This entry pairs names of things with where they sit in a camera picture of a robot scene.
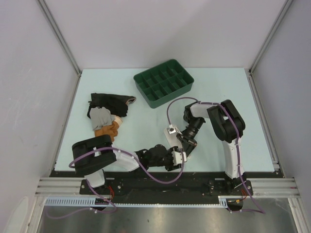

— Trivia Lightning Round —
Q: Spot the white cable duct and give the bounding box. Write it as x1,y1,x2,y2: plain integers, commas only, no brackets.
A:
45,197,244,209

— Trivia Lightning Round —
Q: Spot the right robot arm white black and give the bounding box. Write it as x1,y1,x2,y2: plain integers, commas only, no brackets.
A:
176,100,245,195

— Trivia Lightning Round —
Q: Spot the grey underwear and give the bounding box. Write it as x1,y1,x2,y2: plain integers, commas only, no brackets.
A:
89,107,115,131

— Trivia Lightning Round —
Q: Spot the front aluminium rail left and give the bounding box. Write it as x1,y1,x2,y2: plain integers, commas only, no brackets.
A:
34,177,86,197

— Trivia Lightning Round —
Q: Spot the green compartment tray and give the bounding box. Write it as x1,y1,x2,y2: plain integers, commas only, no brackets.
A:
133,59,194,109

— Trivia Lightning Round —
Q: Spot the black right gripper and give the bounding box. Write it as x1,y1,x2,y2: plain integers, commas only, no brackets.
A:
177,116,205,157

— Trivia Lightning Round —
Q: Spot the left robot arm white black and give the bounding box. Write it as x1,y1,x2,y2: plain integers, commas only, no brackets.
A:
69,134,187,194

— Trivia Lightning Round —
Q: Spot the front aluminium rail right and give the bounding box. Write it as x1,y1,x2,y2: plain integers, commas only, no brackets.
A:
250,178,300,198

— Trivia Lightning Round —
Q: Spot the white underwear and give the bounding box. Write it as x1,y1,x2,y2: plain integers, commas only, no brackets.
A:
164,129,183,151

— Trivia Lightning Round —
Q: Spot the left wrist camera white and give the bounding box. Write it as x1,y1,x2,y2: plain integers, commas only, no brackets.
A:
172,148,187,166

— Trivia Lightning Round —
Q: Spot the aluminium corner post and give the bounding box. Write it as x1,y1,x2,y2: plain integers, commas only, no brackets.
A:
36,0,82,76
250,0,296,73

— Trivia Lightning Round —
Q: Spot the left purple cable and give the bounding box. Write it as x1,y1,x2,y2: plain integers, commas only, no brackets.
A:
46,147,187,219

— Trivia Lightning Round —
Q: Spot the orange brown underwear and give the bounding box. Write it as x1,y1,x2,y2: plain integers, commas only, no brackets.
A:
95,116,122,142

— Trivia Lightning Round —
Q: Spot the left aluminium corner post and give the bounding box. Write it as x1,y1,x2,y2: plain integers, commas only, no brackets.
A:
36,0,82,76

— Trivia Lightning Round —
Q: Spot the aluminium rail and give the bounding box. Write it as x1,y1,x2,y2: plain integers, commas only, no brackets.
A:
34,177,86,197
250,178,300,198

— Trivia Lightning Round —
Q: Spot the black underwear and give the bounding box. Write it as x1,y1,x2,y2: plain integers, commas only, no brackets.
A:
87,93,137,118

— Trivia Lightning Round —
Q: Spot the right aluminium corner post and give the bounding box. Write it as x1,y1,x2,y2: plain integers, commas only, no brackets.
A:
250,0,296,73

